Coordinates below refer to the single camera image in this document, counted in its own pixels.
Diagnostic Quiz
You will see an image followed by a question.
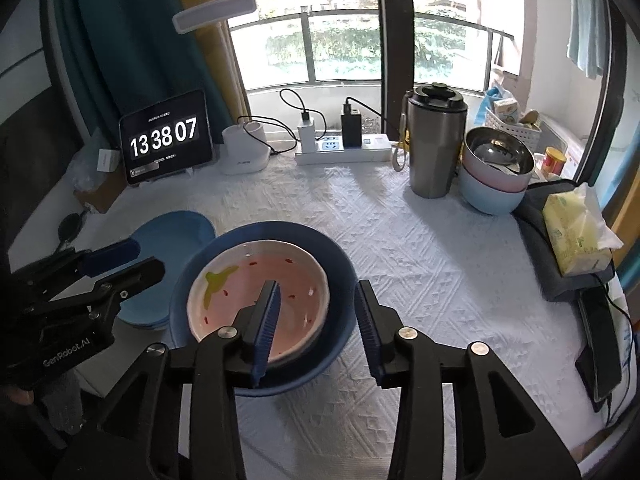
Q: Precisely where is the person's left hand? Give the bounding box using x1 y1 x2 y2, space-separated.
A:
2 387 34 406

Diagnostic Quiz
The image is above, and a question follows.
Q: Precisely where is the black power adapter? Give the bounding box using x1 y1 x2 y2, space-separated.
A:
341 101 362 148

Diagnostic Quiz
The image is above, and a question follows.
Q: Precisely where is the teal curtain left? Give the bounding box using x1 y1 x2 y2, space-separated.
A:
52 0 232 144

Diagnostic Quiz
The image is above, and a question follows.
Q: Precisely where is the large dark blue bowl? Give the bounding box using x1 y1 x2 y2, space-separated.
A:
170 221 356 398

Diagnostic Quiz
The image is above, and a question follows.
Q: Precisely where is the light blue bowl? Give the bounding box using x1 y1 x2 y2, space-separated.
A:
459 167 525 216

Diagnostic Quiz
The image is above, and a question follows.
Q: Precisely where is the hanging blue garment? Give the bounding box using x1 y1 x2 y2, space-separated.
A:
566 0 605 79

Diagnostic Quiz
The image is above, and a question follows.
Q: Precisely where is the white desk lamp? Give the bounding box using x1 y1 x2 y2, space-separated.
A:
172 0 270 176

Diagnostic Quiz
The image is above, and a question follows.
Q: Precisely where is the white power strip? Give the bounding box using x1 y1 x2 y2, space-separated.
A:
294 134 392 166

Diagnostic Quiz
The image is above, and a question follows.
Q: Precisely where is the black round device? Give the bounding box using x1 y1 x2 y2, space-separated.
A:
58 212 84 245

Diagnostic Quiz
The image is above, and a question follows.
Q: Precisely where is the white textured tablecloth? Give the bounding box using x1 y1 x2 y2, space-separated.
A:
77 156 606 479

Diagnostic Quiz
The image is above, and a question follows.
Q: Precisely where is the red yellow can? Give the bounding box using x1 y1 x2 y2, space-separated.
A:
541 146 566 176

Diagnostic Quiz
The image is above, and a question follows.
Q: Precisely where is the black laptop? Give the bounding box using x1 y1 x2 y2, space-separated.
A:
575 288 622 413

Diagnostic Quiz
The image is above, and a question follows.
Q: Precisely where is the pink steel-lined bowl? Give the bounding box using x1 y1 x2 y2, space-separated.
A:
462 127 535 193

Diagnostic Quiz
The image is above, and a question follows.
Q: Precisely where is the stainless steel tumbler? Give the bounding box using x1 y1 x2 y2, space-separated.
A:
407 82 468 198

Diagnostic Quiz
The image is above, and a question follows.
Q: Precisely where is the yellow curtain left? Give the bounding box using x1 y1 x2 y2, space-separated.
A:
180 0 250 122

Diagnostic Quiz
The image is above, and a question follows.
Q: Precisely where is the tablet showing clock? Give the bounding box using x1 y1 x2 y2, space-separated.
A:
118 90 214 186

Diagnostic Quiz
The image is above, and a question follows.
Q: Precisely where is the blue plate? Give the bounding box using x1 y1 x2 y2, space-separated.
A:
118 210 216 330

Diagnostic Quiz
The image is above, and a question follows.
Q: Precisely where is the yellow tissue pack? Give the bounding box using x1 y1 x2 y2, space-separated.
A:
542 183 624 276

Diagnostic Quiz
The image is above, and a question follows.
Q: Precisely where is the white charger plug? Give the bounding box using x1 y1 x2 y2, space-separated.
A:
297 110 318 154

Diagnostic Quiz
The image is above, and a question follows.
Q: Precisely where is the dark grey folded cloth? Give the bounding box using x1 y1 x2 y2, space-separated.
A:
511 179 615 302

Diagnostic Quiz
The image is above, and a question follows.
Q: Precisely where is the white bowl pink inside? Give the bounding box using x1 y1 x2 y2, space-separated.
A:
186 238 331 366

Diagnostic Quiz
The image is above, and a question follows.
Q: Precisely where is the small white box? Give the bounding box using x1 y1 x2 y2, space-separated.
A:
96 148 120 174

